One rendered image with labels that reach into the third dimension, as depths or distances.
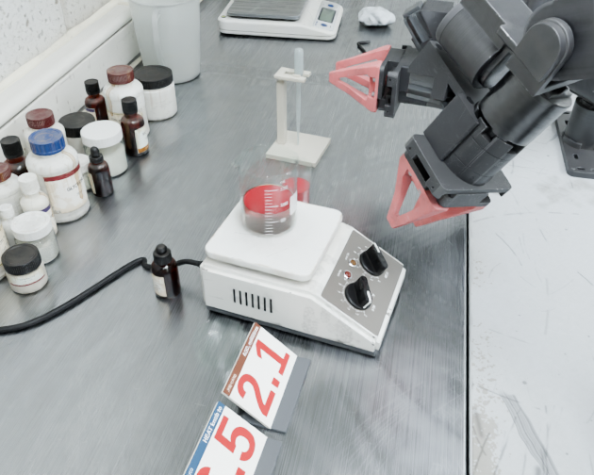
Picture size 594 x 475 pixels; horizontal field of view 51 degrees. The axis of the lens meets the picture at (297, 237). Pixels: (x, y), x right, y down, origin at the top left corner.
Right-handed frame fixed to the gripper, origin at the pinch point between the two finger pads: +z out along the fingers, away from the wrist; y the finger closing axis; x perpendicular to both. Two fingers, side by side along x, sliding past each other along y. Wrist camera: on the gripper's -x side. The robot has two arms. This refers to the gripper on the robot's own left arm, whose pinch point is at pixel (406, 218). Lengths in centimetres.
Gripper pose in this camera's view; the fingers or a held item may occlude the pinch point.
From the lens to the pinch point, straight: 65.9
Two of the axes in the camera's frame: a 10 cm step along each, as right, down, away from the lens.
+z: -4.7, 5.5, 6.9
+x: 3.7, 8.3, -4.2
